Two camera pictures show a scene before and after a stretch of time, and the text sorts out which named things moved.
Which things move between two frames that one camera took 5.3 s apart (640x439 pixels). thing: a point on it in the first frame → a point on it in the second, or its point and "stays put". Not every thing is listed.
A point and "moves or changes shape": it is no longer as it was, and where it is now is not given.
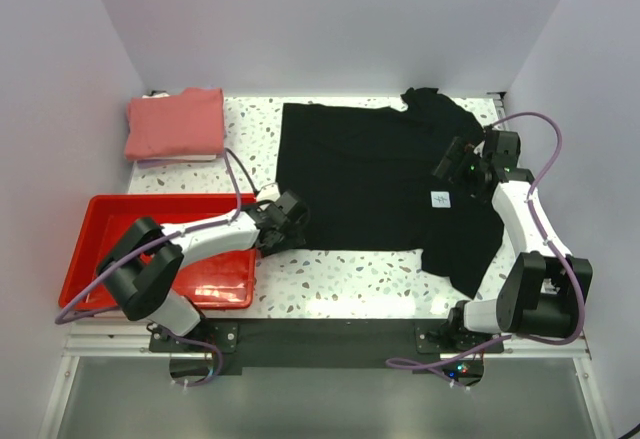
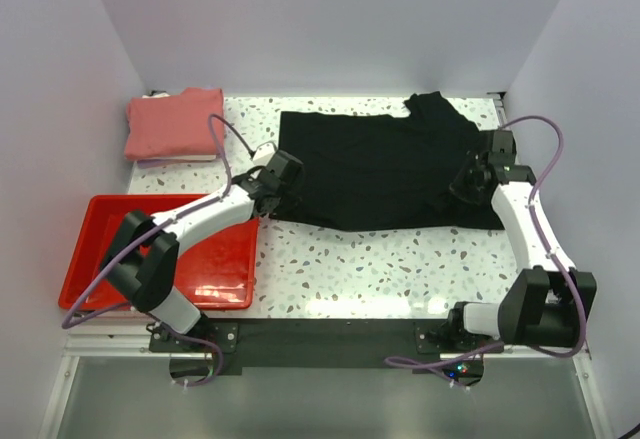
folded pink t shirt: (187, 125) stays put
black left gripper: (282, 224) → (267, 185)
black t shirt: (364, 175) moves or changes shape
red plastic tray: (225, 281) stays put
